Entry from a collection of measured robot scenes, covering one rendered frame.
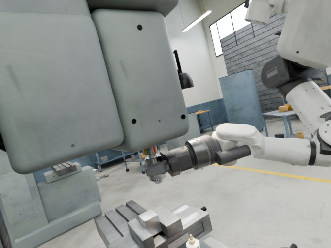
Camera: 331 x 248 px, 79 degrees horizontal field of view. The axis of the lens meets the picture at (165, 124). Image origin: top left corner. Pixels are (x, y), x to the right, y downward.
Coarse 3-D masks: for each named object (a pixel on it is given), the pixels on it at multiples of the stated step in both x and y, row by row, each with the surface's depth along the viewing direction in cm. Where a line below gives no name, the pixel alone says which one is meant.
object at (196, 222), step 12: (180, 216) 77; (192, 216) 75; (204, 216) 74; (132, 228) 69; (144, 228) 68; (192, 228) 71; (204, 228) 73; (120, 240) 71; (132, 240) 69; (144, 240) 62; (156, 240) 66; (168, 240) 66; (180, 240) 68
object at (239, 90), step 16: (224, 80) 625; (240, 80) 596; (224, 96) 636; (240, 96) 606; (256, 96) 609; (192, 112) 542; (240, 112) 616; (256, 112) 589; (192, 128) 529; (256, 128) 598; (176, 144) 509
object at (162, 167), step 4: (164, 160) 54; (156, 164) 53; (160, 164) 53; (164, 164) 53; (168, 164) 53; (148, 168) 52; (152, 168) 53; (156, 168) 53; (160, 168) 53; (164, 168) 53; (168, 168) 53; (148, 172) 52; (152, 172) 53; (156, 172) 53; (160, 172) 53; (164, 172) 53
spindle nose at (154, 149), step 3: (150, 147) 53; (153, 147) 54; (156, 147) 54; (147, 150) 53; (150, 150) 53; (153, 150) 54; (156, 150) 54; (159, 150) 55; (147, 153) 54; (150, 153) 53; (153, 153) 54
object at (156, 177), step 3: (153, 162) 54; (156, 162) 54; (147, 165) 54; (150, 165) 54; (159, 174) 54; (162, 174) 55; (150, 177) 55; (153, 177) 54; (156, 177) 54; (159, 177) 54; (162, 177) 54; (150, 180) 55; (153, 180) 54; (156, 180) 54; (159, 180) 54
